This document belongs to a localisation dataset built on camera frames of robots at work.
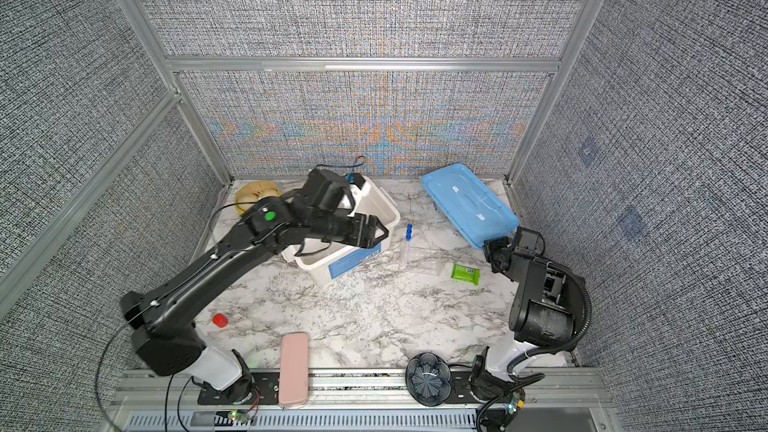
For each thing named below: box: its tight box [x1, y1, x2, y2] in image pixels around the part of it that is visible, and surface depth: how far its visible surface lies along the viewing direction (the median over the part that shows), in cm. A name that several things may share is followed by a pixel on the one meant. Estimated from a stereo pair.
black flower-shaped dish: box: [406, 352, 452, 407], surface depth 75 cm
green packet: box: [451, 263, 481, 285], surface depth 94 cm
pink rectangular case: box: [278, 332, 309, 405], surface depth 77 cm
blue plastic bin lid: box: [422, 164, 519, 248], surface depth 108 cm
